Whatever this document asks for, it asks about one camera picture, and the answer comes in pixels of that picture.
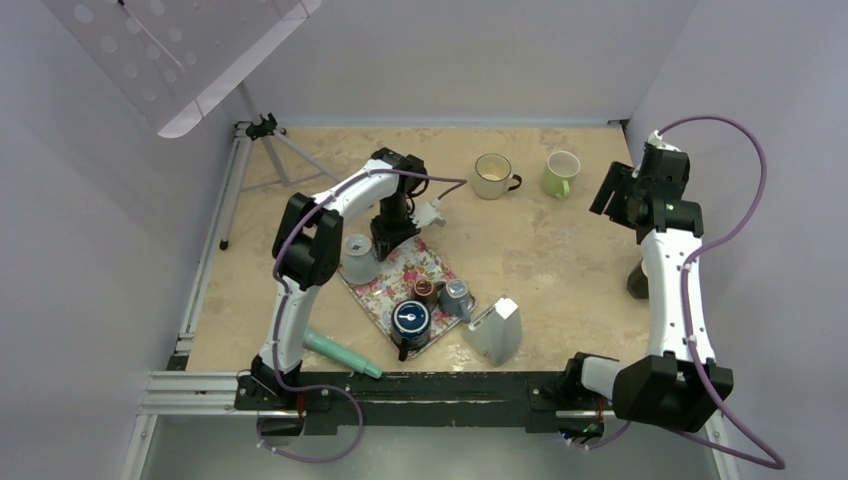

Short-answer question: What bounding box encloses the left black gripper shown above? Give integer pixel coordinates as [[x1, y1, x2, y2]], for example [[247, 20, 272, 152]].
[[370, 194, 421, 260]]

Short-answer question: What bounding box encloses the grey mug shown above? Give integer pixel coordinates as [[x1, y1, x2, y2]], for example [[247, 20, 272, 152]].
[[340, 234, 380, 286]]

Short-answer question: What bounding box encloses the light green mug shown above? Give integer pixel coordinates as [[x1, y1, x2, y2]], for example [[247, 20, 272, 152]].
[[540, 151, 581, 200]]

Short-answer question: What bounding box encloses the brown small mug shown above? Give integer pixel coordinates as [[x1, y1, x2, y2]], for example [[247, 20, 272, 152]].
[[412, 277, 446, 311]]

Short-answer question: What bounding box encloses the blue-grey small mug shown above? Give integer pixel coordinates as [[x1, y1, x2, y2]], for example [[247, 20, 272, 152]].
[[439, 278, 472, 324]]

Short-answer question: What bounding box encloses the cream mug black handle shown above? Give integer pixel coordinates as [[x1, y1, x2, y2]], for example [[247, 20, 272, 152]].
[[471, 153, 523, 200]]

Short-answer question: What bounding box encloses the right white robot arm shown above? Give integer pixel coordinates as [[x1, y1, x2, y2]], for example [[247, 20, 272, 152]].
[[561, 142, 734, 433]]

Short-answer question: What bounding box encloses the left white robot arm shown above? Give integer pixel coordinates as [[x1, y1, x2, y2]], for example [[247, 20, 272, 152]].
[[250, 148, 429, 409]]

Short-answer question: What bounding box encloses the dark blue mug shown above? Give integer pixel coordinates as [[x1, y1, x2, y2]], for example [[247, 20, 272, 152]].
[[390, 300, 432, 362]]

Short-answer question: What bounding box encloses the teal cylindrical bottle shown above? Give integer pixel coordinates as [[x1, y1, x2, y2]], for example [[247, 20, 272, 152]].
[[303, 328, 383, 379]]

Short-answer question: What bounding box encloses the silver wedge box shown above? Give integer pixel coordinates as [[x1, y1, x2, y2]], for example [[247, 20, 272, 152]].
[[462, 296, 523, 367]]

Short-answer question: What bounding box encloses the silver tripod stand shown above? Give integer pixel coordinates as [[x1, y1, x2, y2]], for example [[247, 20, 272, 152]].
[[215, 81, 342, 251]]

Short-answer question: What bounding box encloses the perforated clear panel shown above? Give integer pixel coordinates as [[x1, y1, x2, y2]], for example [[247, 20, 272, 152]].
[[45, 0, 321, 138]]

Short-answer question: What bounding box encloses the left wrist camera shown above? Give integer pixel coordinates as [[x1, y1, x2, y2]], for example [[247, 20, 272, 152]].
[[411, 199, 446, 229]]

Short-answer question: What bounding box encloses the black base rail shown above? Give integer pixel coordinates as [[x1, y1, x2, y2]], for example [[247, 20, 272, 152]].
[[234, 371, 613, 437]]

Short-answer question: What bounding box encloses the aluminium frame rail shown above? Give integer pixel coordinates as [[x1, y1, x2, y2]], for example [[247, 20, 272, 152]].
[[121, 370, 724, 479]]

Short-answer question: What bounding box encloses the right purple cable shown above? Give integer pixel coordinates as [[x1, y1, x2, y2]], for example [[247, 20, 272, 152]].
[[563, 115, 787, 472]]

